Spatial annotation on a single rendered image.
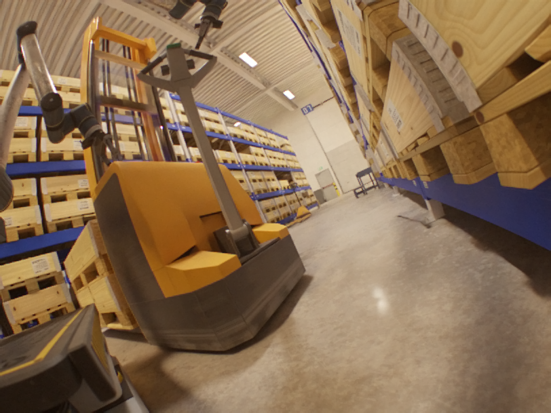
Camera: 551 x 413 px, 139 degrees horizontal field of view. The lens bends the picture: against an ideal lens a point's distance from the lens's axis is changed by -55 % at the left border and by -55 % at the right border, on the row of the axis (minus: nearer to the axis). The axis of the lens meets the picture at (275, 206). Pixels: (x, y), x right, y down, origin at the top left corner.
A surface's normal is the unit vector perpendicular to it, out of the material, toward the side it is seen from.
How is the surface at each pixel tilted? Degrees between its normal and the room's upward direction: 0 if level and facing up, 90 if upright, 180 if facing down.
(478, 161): 90
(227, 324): 90
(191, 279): 90
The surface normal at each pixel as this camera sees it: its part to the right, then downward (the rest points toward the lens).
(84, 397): 0.69, -0.34
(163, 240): 0.83, -0.39
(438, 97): -0.39, 0.12
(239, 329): 0.30, -0.18
